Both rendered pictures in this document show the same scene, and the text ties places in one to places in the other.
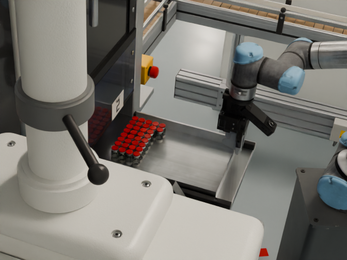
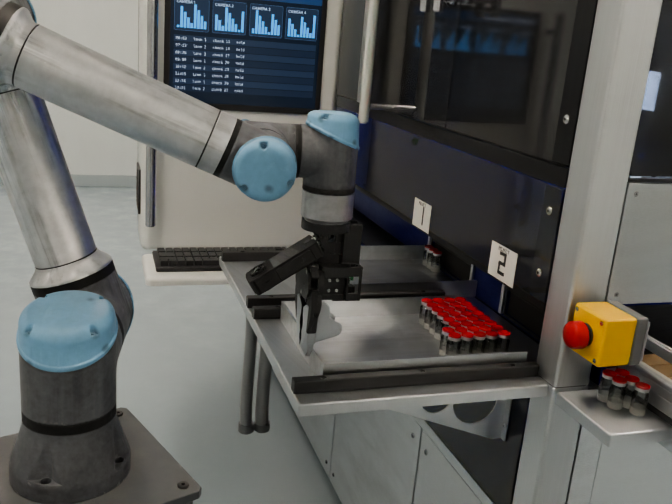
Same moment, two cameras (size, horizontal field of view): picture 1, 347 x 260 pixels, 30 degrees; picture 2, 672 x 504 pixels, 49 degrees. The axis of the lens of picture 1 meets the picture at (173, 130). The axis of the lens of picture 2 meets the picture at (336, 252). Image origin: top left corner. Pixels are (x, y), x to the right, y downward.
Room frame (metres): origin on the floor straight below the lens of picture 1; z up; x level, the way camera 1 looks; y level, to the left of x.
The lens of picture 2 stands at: (2.37, -0.76, 1.37)
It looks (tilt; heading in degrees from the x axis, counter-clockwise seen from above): 16 degrees down; 145
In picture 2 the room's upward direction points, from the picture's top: 5 degrees clockwise
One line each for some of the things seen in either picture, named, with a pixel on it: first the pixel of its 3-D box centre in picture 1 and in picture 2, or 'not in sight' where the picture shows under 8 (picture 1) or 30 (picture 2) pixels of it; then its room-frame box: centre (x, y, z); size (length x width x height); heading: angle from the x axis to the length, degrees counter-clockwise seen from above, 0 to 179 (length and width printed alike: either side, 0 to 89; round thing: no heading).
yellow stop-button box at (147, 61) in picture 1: (139, 68); (605, 333); (1.79, 0.13, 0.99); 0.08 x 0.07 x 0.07; 74
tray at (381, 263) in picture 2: not in sight; (377, 270); (1.19, 0.18, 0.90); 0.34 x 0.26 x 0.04; 74
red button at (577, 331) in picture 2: (152, 71); (579, 334); (1.77, 0.08, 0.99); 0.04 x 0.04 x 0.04; 74
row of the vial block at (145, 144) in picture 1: (145, 143); (444, 328); (1.51, 0.08, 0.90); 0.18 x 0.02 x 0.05; 164
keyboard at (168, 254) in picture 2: not in sight; (235, 257); (0.77, 0.05, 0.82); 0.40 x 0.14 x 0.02; 73
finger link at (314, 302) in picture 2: not in sight; (311, 303); (1.53, -0.21, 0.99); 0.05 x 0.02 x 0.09; 164
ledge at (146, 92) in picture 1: (128, 94); (620, 414); (1.81, 0.16, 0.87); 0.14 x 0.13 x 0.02; 74
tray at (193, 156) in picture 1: (173, 153); (397, 334); (1.49, -0.01, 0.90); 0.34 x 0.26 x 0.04; 74
